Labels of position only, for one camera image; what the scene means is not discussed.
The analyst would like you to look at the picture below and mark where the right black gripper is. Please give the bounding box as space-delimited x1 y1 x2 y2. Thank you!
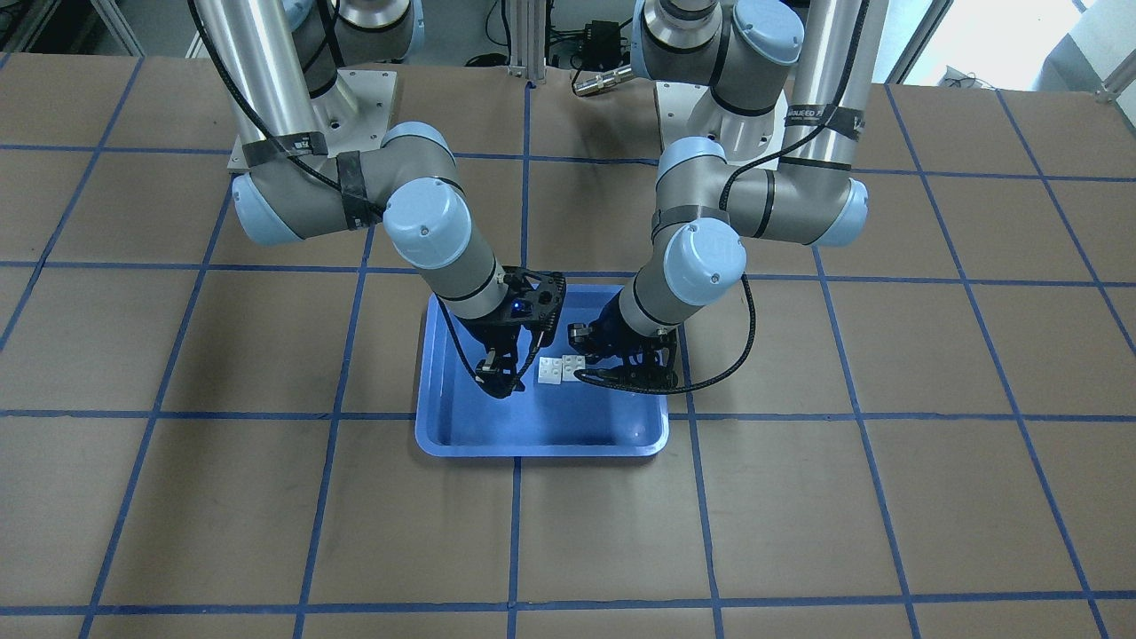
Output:
460 266 567 398

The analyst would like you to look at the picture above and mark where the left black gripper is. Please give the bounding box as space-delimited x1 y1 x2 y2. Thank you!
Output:
568 296 679 391

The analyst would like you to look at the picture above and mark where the white plain block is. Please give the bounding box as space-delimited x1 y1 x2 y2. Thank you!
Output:
561 352 586 382

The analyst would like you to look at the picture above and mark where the white block with studs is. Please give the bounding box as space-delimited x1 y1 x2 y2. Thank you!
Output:
536 357 565 385

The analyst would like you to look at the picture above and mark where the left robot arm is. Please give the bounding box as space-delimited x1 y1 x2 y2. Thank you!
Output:
569 1 888 395

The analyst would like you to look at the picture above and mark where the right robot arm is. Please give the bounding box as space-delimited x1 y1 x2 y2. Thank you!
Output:
187 1 565 398

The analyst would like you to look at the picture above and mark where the blue plastic tray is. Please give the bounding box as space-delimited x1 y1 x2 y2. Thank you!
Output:
414 299 669 457

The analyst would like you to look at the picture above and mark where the silver metal cylinder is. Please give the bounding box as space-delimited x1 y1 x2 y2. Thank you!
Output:
571 65 637 98

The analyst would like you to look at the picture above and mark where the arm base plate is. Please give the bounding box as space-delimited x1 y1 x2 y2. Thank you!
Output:
655 82 790 169
227 70 396 171

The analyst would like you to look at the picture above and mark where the aluminium frame post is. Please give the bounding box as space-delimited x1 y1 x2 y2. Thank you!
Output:
501 1 550 88

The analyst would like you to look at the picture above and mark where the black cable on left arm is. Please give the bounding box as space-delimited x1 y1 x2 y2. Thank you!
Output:
575 0 866 395

